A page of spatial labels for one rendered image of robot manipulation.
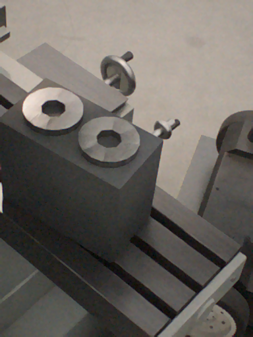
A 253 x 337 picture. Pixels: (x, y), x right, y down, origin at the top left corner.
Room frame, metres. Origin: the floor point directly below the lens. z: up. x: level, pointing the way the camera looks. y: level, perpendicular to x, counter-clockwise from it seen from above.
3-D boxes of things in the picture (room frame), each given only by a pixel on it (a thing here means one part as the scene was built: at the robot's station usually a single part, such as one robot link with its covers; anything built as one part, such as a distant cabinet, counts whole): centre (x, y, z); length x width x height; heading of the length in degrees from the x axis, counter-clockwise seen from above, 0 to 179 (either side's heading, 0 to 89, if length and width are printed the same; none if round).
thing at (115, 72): (1.38, 0.07, 0.61); 0.16 x 0.12 x 0.12; 144
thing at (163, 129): (1.33, -0.06, 0.49); 0.22 x 0.06 x 0.06; 144
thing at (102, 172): (0.75, 0.07, 1.01); 0.22 x 0.12 x 0.20; 62
